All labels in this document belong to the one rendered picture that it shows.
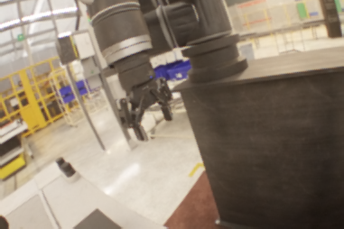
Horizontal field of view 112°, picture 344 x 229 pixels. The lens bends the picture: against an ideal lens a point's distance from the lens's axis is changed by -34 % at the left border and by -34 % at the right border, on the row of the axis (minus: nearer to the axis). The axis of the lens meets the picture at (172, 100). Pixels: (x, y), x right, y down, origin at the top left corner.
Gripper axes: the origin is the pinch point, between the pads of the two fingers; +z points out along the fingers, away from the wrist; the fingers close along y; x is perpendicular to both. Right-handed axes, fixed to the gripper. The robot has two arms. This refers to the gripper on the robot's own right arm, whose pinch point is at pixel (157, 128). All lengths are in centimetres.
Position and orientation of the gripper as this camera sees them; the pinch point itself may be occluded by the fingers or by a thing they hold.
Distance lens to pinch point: 39.8
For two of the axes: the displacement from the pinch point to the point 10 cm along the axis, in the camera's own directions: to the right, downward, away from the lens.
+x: -7.7, 0.9, 6.4
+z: 3.2, 9.1, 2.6
